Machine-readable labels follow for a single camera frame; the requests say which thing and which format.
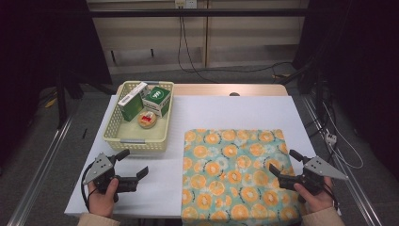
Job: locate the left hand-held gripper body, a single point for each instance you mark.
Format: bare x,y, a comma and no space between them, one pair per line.
102,166

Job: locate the white power strip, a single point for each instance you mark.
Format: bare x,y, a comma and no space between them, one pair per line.
331,138

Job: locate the tall green box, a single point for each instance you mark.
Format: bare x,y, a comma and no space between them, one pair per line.
133,108

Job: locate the orange-slice print bag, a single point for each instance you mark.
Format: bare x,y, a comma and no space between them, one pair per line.
232,175

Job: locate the round orange-lidded tin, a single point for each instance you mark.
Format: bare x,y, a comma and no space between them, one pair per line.
146,120

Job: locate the green and white cube box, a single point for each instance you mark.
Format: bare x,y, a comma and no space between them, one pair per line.
156,94

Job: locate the dark curtain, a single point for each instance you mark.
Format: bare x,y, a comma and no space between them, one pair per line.
37,40
360,62

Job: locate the white wall outlet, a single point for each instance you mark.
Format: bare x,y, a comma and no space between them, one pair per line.
185,3

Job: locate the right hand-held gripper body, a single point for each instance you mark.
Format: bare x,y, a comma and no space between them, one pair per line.
316,169

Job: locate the black horizontal bar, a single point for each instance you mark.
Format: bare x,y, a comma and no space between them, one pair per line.
200,12

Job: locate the pale yellow plastic basket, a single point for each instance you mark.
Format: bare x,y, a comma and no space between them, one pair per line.
138,146

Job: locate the person's right hand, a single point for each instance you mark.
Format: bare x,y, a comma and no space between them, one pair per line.
320,201

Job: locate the aluminium floor rail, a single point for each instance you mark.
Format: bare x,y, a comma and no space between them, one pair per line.
40,175
354,185

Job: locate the person's left hand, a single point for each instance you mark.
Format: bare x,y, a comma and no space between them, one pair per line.
100,202

